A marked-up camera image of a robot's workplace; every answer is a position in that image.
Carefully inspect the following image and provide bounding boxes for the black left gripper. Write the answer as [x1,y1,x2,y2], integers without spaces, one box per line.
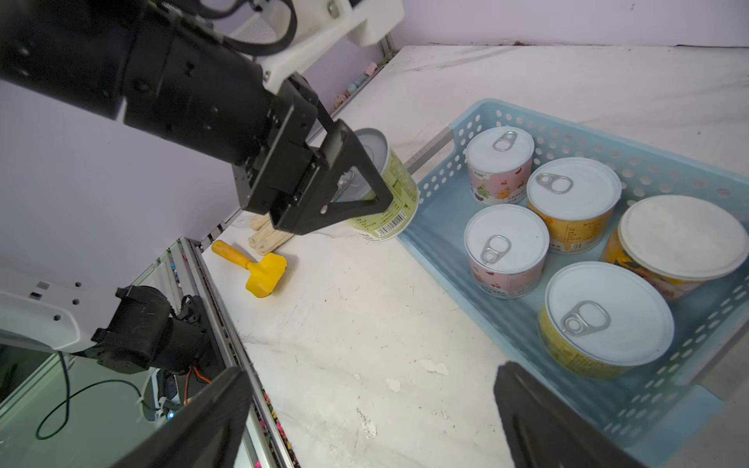
[232,72,393,235]

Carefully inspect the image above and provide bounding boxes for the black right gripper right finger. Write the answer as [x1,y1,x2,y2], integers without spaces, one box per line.
[493,362,642,467]

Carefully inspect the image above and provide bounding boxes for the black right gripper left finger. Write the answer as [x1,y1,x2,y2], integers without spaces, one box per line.
[114,367,252,468]

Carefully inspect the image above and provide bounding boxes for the green label can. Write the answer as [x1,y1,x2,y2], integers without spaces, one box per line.
[347,128,419,241]

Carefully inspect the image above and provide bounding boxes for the yellow can end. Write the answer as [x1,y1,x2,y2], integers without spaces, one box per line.
[538,261,675,380]

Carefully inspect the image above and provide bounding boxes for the pink label can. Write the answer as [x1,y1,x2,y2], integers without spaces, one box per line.
[463,205,550,300]
[465,127,536,206]

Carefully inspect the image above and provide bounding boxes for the yellow tall can white lid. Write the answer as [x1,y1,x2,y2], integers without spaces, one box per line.
[600,195,748,302]

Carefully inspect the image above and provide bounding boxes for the yellow label can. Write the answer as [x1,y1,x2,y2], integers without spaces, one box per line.
[527,158,622,255]

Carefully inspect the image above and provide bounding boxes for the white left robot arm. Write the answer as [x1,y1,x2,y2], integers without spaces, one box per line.
[1,1,404,235]

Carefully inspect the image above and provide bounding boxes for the light blue plastic basket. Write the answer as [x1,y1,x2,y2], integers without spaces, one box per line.
[401,99,748,464]

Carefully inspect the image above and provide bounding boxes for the beige work glove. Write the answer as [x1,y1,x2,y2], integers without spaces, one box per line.
[249,214,294,255]

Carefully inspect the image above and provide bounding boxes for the yellow plastic scoop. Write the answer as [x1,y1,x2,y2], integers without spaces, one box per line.
[211,241,288,298]

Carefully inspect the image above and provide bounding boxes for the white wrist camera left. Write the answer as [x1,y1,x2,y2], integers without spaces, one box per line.
[224,0,405,95]

